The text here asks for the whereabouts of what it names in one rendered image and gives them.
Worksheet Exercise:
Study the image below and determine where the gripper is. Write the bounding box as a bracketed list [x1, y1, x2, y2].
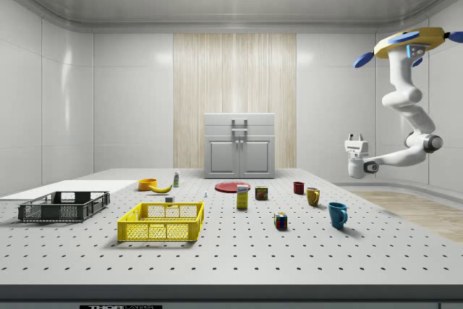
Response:
[344, 133, 370, 160]

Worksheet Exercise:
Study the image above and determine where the yellow mug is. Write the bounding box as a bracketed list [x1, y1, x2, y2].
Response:
[305, 186, 322, 208]

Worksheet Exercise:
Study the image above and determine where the blue mug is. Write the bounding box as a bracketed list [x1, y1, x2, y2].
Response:
[327, 202, 349, 230]

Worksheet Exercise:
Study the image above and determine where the puzzle cube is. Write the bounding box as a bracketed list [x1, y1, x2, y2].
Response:
[273, 211, 289, 231]

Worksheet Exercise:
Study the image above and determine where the white cabinet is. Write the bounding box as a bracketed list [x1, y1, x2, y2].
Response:
[203, 112, 276, 179]

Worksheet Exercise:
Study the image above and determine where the yellow and white box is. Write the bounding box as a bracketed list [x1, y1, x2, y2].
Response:
[236, 184, 252, 211]

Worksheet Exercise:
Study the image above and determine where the red plate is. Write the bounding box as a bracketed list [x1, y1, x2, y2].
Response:
[214, 181, 252, 195]

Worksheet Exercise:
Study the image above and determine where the yellow bowl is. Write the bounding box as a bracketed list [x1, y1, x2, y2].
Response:
[137, 178, 158, 192]

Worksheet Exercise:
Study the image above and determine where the yellow basket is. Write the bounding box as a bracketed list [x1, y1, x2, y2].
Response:
[116, 201, 205, 243]

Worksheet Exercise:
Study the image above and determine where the dark grey basket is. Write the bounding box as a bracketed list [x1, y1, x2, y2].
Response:
[17, 190, 111, 224]

